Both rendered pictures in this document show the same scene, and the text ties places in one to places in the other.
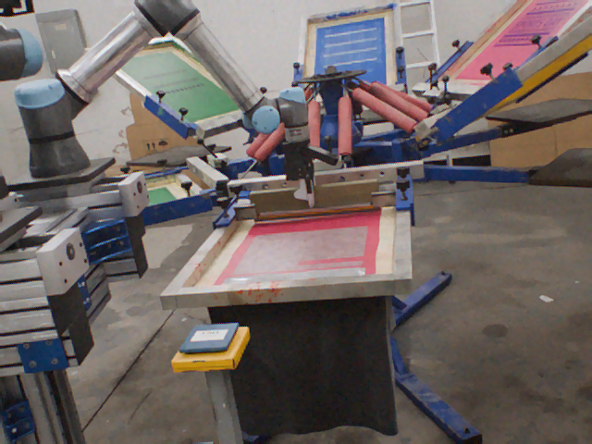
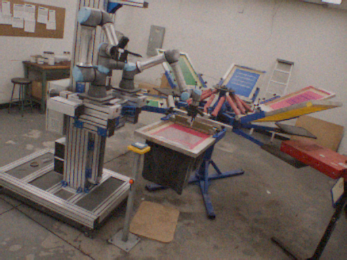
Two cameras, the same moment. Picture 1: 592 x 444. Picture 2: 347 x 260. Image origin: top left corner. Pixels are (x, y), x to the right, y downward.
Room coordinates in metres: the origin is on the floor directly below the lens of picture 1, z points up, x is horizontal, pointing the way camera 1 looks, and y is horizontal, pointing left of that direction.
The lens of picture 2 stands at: (-0.78, -0.40, 1.84)
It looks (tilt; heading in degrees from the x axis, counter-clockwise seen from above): 20 degrees down; 11
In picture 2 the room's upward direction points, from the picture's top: 12 degrees clockwise
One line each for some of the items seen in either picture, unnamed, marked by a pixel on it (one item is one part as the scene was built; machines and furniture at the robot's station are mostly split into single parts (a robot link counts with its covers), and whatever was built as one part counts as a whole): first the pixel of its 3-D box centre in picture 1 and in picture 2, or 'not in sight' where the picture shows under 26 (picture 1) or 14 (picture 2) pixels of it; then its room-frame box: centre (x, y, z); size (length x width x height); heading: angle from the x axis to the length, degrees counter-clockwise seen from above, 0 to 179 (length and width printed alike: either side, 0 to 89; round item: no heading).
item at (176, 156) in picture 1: (236, 163); (186, 102); (3.18, 0.24, 0.91); 1.34 x 0.40 x 0.08; 48
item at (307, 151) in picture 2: not in sight; (320, 157); (1.77, -1.31, 1.06); 0.61 x 0.46 x 0.12; 48
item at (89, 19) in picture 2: not in sight; (86, 46); (1.10, 0.71, 1.63); 0.15 x 0.12 x 0.55; 149
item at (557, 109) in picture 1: (472, 136); (264, 127); (2.93, -0.89, 0.91); 1.34 x 0.40 x 0.08; 108
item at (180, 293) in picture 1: (306, 235); (183, 133); (1.69, -0.03, 0.97); 0.79 x 0.58 x 0.04; 168
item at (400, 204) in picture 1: (405, 200); (218, 135); (1.87, -0.36, 0.98); 0.30 x 0.05 x 0.07; 168
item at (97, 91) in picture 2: not in sight; (97, 89); (1.21, 0.64, 1.31); 0.15 x 0.15 x 0.10
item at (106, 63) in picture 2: not in sight; (106, 63); (0.98, 0.47, 1.55); 0.11 x 0.08 x 0.11; 149
